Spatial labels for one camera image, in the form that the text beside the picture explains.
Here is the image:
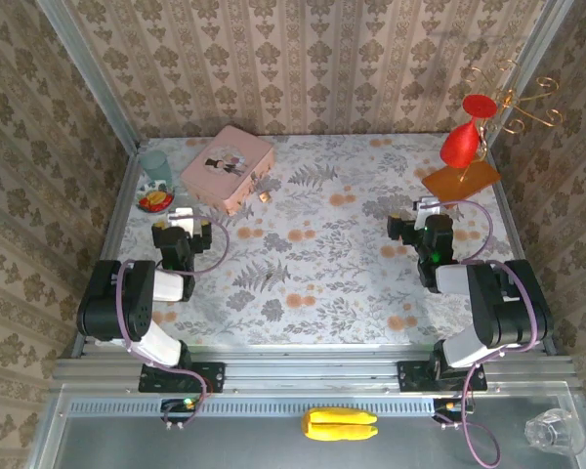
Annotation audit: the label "floral tablecloth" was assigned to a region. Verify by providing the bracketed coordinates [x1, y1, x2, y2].
[97, 134, 541, 349]

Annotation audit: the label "aluminium front frame rail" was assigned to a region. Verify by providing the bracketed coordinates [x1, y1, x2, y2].
[51, 344, 580, 393]

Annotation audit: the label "red wine glass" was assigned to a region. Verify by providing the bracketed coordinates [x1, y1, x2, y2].
[439, 94, 498, 170]

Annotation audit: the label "gold wire rack wooden base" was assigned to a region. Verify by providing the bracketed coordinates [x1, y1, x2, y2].
[421, 59, 565, 210]

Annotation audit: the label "clear drinking glass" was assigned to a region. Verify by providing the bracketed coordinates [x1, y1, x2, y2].
[523, 408, 586, 458]

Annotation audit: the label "aluminium frame post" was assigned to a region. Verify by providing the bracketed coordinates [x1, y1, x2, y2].
[34, 0, 142, 153]
[486, 0, 577, 150]

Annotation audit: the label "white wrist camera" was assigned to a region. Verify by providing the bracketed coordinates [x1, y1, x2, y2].
[412, 195, 442, 226]
[167, 206, 197, 235]

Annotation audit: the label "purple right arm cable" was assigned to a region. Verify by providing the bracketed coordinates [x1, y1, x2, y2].
[437, 199, 543, 468]

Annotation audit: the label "pink tin box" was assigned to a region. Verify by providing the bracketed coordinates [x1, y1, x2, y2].
[179, 124, 276, 217]

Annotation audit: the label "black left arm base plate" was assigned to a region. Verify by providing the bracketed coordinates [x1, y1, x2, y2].
[138, 361, 226, 395]

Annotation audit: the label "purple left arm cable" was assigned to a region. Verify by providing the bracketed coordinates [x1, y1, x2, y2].
[115, 214, 231, 432]

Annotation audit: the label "yellow toy bananas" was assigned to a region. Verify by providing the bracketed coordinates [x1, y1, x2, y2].
[300, 407, 380, 443]

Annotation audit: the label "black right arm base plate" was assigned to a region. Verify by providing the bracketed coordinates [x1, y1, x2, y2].
[397, 360, 488, 393]

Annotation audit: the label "green translucent plastic cup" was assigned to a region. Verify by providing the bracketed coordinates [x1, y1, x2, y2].
[140, 149, 174, 190]

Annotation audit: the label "grey slotted cable duct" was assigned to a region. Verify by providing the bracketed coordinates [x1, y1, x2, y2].
[63, 399, 440, 417]

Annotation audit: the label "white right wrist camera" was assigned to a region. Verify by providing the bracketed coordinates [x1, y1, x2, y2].
[412, 195, 442, 226]

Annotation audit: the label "small plate with toy fruit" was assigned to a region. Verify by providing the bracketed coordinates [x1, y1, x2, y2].
[136, 180, 177, 214]

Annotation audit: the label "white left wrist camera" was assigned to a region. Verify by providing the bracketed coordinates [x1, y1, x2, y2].
[167, 206, 197, 235]

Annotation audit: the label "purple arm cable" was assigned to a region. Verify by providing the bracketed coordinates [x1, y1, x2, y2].
[437, 199, 543, 468]
[115, 214, 231, 432]

